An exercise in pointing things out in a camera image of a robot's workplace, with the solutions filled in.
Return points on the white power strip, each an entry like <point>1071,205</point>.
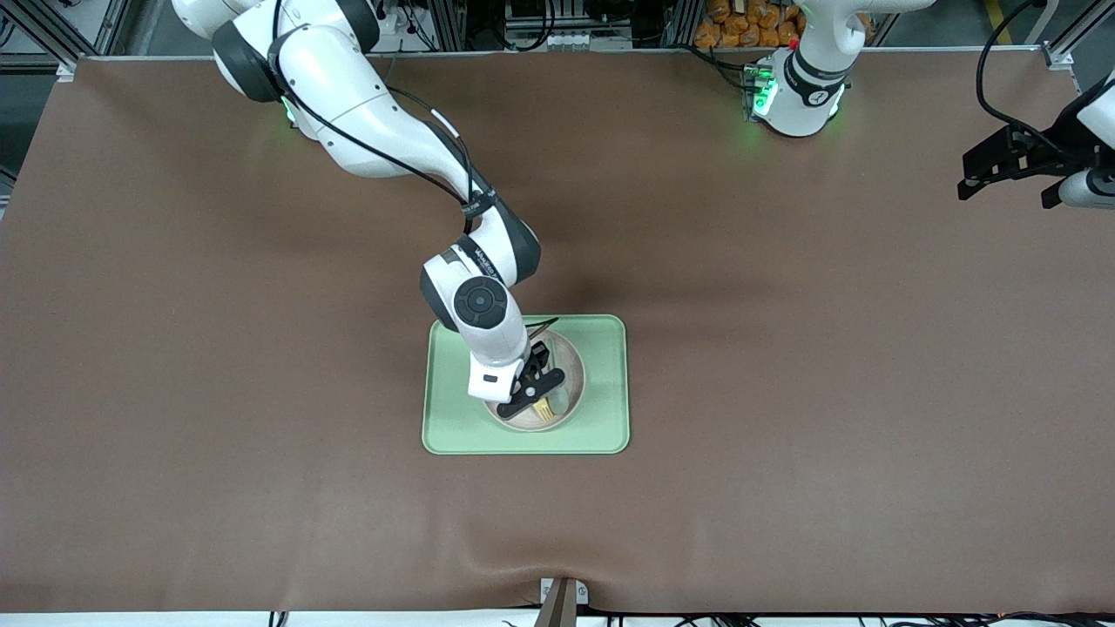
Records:
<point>398,19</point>

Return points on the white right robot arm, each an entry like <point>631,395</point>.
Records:
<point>366,113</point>

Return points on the orange packaged goods pile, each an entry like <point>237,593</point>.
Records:
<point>732,22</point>

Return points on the pale green plastic spoon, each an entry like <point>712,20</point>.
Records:
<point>567,401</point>

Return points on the beige round plate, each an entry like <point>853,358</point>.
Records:
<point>571,366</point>

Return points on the light green rectangular tray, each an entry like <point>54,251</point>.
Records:
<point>610,383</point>

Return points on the white terminal strip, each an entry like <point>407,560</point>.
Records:
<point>566,40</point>

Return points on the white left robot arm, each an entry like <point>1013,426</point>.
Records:
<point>801,96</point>

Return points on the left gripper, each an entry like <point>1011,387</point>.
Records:
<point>1038,148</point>

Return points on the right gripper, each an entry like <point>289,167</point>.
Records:
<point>538,355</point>

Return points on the aluminium frame strut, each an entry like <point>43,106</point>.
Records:
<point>1076,35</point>
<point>52,26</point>

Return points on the yellow plastic fork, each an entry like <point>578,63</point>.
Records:
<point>545,409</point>

